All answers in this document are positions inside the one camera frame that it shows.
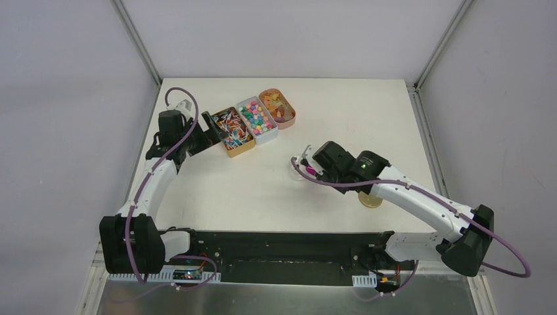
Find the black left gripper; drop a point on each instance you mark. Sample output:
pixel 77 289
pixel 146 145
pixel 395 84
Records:
pixel 209 128

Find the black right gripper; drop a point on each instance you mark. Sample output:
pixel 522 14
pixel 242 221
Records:
pixel 320 173

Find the yellow tin of lollipops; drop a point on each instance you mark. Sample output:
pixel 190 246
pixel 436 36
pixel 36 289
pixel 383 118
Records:
pixel 239 139

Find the purple plastic scoop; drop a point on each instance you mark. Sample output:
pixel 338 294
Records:
pixel 310 170

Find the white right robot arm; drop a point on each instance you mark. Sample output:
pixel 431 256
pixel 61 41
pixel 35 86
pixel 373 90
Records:
pixel 461 234

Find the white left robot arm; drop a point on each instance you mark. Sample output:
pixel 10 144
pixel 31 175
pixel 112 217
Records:
pixel 131 241

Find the pink tin of gummy candies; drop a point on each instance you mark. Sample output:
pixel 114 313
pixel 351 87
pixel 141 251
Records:
pixel 282 112

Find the clear plastic cup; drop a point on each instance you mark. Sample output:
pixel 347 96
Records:
pixel 296 170

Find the gold round lid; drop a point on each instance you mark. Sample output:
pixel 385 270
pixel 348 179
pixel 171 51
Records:
pixel 369 200

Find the right controller board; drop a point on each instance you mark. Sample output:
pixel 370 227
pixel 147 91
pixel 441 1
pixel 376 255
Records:
pixel 387 285

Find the controller board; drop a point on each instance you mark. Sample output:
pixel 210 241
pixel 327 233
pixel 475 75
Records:
pixel 187 274
pixel 387 285

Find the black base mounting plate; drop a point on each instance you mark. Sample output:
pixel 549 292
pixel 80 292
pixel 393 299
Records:
pixel 274 258

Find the left controller board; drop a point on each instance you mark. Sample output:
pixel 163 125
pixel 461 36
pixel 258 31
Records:
pixel 187 274

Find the aluminium frame post left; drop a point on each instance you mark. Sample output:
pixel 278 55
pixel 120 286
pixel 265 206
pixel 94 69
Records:
pixel 135 37

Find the aluminium frame post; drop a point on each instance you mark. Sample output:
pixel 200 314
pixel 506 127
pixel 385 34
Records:
pixel 135 37
pixel 444 41

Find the aluminium frame post right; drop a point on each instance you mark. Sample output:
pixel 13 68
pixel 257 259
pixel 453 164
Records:
pixel 444 41

